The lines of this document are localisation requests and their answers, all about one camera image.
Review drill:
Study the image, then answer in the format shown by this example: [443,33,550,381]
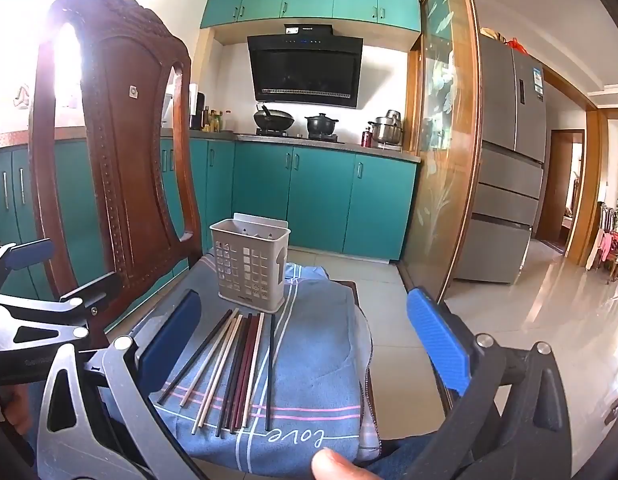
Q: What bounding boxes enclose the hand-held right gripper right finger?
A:
[404,286,574,480]

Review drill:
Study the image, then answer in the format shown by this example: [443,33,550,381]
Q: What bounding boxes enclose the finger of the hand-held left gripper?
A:
[0,238,58,292]
[0,271,122,357]

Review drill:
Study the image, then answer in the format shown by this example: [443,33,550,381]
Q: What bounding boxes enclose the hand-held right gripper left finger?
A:
[36,289,207,480]

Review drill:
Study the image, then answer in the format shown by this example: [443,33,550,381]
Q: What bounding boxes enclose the beige plastic utensil holder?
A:
[210,213,292,315]

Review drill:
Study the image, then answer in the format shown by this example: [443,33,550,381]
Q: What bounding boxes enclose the person's right hand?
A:
[311,449,372,480]

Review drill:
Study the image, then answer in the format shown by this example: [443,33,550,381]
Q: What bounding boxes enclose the carved wooden chair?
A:
[28,0,380,426]
[0,139,210,306]

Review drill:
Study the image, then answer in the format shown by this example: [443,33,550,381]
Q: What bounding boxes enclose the person's jeans leg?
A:
[366,434,442,477]

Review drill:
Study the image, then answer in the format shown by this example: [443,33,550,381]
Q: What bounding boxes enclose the blue striped towel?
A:
[101,255,380,478]

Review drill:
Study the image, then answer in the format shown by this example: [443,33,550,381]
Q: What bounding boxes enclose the etched glass sliding door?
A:
[401,0,482,302]

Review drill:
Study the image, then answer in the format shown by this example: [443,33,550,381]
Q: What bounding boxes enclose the teal base cabinet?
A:
[206,139,420,262]

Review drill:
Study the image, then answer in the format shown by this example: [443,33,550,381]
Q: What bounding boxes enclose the wooden chairs with pink cloth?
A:
[588,200,618,286]

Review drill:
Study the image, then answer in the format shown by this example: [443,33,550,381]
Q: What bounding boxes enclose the silver refrigerator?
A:
[454,30,550,286]

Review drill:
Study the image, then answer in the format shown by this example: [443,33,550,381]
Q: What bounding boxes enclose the grey kitchen countertop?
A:
[161,127,422,163]

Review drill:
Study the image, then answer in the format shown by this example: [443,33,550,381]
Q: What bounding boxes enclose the black kettle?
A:
[190,91,207,131]

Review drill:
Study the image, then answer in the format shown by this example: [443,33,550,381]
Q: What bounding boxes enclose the steel stock pot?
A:
[368,110,404,147]

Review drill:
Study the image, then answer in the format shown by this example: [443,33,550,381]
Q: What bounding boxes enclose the gas stove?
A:
[237,130,346,145]

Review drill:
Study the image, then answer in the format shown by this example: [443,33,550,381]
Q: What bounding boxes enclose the black wok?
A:
[253,104,296,133]

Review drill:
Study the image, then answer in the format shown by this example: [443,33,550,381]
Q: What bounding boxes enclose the black cooking pot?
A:
[305,113,340,137]

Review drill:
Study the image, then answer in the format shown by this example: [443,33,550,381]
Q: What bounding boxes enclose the black range hood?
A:
[247,25,364,109]

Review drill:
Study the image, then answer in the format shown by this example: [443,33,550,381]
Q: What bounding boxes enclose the wooden door frame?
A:
[534,95,604,267]

